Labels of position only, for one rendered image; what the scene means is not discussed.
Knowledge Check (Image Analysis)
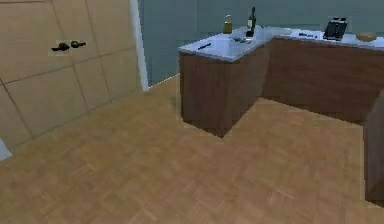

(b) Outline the yellow glass bottle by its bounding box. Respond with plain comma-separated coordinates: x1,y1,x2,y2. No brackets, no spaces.
222,14,233,35

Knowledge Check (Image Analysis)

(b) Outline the black door handle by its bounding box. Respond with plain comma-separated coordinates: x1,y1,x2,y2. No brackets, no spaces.
50,40,87,53

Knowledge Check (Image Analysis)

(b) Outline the brown kitchen counter grey top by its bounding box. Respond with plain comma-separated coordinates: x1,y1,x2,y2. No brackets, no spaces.
178,25,384,138

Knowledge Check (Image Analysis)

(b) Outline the black toaster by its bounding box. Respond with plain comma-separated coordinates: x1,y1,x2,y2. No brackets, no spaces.
322,16,349,42

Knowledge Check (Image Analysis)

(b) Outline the tan round bread loaf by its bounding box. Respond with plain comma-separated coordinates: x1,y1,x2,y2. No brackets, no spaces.
355,31,378,43

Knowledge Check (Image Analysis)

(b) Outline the beige panelled room door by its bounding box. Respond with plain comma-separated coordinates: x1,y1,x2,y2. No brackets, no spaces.
0,0,145,155

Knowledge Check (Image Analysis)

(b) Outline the brown wooden cabinet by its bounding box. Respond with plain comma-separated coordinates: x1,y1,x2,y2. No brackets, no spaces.
363,87,384,204

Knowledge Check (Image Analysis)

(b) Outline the dark green wine bottle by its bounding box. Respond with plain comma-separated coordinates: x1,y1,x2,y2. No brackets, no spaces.
246,6,257,34

